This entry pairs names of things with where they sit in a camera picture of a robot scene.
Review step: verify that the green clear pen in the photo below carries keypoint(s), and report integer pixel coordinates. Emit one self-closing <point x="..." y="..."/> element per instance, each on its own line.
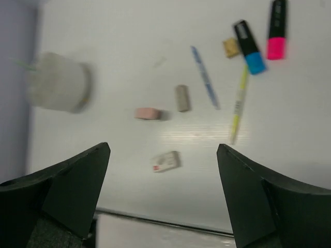
<point x="25" y="65"/>

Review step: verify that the pink capped black highlighter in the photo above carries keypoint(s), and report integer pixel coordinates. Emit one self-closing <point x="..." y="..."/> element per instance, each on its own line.
<point x="277" y="33"/>

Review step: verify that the white round container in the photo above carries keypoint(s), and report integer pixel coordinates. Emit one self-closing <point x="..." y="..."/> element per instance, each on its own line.
<point x="58" y="83"/>

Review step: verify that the yellow clear pen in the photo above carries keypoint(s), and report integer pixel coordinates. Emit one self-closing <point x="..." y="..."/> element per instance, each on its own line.
<point x="238" y="107"/>

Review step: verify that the white staple box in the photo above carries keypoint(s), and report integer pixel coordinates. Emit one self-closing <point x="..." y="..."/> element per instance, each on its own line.
<point x="165" y="162"/>

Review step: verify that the blue clear pen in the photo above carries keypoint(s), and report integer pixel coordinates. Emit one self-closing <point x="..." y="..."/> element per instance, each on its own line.
<point x="205" y="77"/>

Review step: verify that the small tan eraser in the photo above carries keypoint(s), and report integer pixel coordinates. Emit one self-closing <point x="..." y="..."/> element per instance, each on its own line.
<point x="230" y="47"/>

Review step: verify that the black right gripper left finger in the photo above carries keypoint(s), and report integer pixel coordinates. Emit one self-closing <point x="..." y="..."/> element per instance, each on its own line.
<point x="54" y="207"/>

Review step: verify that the blue capped black highlighter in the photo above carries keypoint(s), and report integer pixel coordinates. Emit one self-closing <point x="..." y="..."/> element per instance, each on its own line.
<point x="249" y="48"/>

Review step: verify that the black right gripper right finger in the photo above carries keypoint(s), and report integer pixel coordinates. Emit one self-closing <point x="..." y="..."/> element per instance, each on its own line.
<point x="269" y="209"/>

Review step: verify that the beige long eraser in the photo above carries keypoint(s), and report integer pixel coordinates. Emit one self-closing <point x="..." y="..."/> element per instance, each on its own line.
<point x="182" y="98"/>

